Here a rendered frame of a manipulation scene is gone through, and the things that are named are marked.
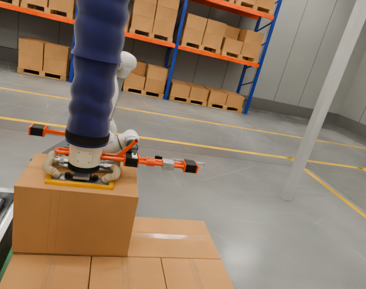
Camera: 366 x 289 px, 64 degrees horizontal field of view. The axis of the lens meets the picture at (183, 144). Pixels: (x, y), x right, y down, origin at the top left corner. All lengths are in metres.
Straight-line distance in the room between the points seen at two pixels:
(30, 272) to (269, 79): 10.56
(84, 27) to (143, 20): 7.24
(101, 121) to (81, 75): 0.24
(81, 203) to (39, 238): 0.30
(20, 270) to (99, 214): 0.46
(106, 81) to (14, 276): 1.04
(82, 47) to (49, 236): 0.98
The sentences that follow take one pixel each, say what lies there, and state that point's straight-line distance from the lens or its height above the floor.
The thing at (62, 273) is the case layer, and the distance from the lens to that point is 1.74.
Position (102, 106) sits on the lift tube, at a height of 1.38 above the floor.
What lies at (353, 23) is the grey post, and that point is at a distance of 4.16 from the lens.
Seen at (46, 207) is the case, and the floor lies 0.84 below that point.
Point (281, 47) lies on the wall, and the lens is 11.49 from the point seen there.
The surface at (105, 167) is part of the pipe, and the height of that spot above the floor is 1.02.
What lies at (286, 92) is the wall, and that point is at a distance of 11.94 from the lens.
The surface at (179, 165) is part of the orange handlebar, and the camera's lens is 1.71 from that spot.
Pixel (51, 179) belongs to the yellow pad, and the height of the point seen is 0.97.
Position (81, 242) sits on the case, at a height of 0.64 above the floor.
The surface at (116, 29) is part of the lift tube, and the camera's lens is 1.45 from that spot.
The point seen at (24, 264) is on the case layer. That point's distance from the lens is 1.80.
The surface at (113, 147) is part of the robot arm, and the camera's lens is 1.95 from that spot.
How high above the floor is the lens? 1.78
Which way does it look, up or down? 19 degrees down
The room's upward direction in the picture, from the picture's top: 14 degrees clockwise
